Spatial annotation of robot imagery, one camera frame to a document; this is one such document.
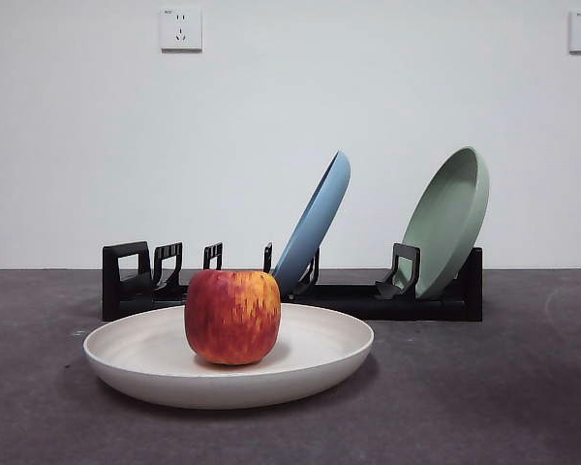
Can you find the green round plate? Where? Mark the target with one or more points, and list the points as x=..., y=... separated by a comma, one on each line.
x=445, y=223

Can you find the pale yellow round plate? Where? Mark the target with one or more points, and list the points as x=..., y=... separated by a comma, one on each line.
x=135, y=368

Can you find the blue round plate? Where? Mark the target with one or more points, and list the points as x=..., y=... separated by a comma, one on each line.
x=314, y=223

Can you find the black plate rack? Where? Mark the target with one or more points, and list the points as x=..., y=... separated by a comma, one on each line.
x=406, y=307

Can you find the red yellow apple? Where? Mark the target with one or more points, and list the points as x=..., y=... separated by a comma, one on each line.
x=232, y=315

